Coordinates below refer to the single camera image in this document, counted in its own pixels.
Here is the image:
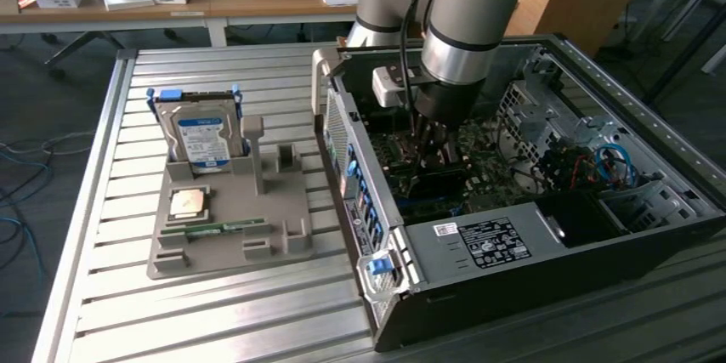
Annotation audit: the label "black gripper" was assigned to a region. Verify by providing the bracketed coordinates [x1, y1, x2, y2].
[412, 80, 484, 130]

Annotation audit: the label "black graphics card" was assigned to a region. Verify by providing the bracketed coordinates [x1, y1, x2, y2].
[403, 165, 469, 201]

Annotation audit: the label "silver perforated metal cage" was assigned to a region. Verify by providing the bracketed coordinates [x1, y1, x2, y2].
[496, 77, 631, 156]

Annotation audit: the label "green motherboard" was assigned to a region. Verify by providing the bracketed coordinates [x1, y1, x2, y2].
[361, 107, 545, 226]

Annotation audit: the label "blue expansion slot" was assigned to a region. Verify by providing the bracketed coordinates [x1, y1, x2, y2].
[396, 196, 449, 208]

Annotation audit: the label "grey power supply with label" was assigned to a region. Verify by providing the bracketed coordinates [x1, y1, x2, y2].
[403, 203, 568, 286]

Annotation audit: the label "blue case latch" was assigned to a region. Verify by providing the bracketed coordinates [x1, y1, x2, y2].
[365, 255, 393, 277]

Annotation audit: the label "silver disk bay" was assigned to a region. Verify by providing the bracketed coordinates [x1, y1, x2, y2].
[597, 179, 702, 232]

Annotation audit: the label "black open PC case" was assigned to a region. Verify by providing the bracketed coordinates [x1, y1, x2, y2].
[309, 33, 726, 354]

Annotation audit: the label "copper coloured CPU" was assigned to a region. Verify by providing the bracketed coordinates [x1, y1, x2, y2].
[168, 188, 206, 220]

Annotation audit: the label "green RAM stick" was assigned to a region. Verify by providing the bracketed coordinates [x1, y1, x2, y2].
[157, 218, 268, 237]

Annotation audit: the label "grey parts rack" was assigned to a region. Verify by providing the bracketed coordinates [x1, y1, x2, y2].
[145, 115, 316, 281]

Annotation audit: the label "wooden desk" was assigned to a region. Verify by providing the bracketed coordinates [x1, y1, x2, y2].
[0, 0, 520, 77]

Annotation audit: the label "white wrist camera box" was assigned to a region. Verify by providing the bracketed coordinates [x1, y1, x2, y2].
[371, 64, 424, 108]

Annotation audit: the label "red wire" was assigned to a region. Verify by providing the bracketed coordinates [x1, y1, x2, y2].
[569, 154, 585, 190]

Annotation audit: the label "light blue data wire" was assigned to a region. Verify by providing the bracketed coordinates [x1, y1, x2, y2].
[591, 143, 640, 190]

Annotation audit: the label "hard disk with blue bracket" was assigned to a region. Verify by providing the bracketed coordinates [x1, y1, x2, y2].
[144, 86, 252, 176]

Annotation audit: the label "blue floor cable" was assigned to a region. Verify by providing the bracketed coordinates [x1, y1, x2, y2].
[0, 141, 56, 292]

